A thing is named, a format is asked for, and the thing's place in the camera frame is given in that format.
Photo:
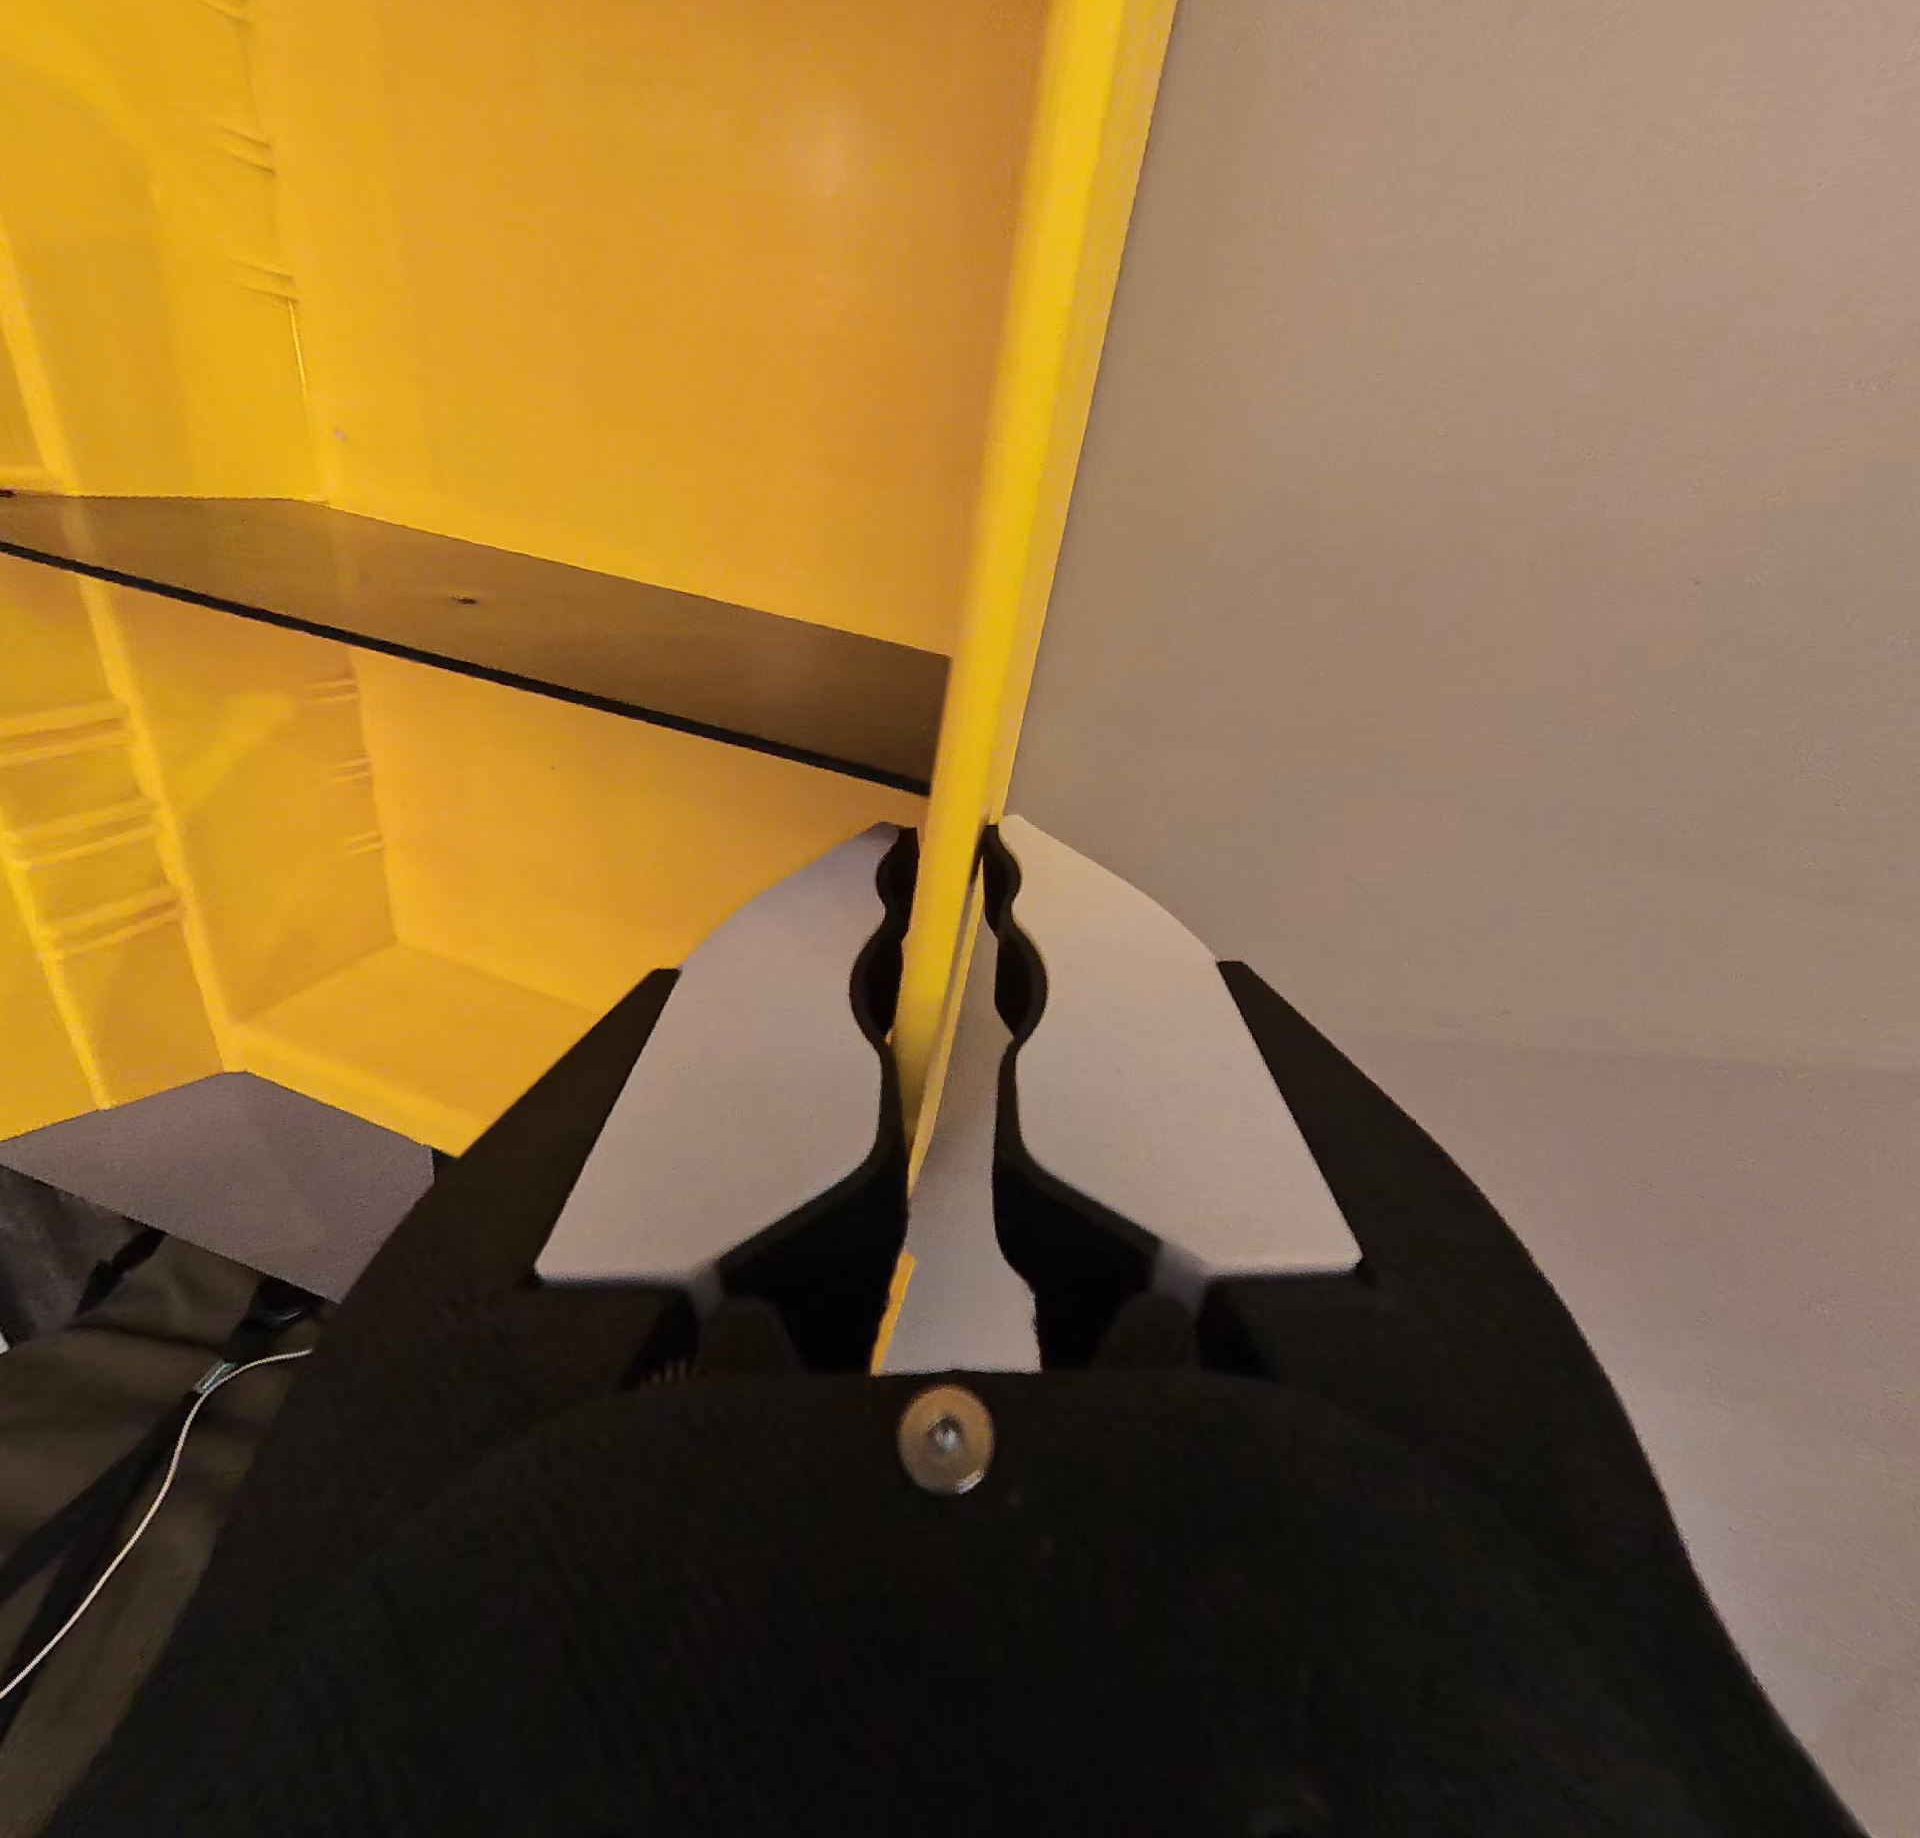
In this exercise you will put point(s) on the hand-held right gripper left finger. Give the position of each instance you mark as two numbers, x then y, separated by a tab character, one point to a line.
721	1089

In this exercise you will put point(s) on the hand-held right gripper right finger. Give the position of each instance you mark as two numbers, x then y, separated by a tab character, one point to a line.
1185	1089

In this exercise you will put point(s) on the yellow plastic bin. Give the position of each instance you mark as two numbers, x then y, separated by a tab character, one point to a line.
601	219

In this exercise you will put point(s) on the black divider plate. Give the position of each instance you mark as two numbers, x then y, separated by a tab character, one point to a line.
601	624

